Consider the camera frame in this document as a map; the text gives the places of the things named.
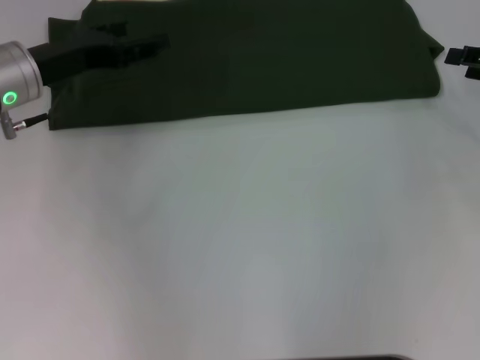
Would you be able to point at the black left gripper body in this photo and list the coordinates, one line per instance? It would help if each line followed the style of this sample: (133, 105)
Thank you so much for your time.
(63, 60)

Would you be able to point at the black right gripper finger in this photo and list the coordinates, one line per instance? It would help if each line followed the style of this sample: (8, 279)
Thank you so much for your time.
(463, 56)
(472, 73)

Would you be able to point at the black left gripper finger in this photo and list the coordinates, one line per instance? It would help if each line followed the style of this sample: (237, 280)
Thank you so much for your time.
(142, 47)
(112, 28)

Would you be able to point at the dark green FREE! t-shirt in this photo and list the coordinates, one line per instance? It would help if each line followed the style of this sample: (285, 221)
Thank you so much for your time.
(262, 56)

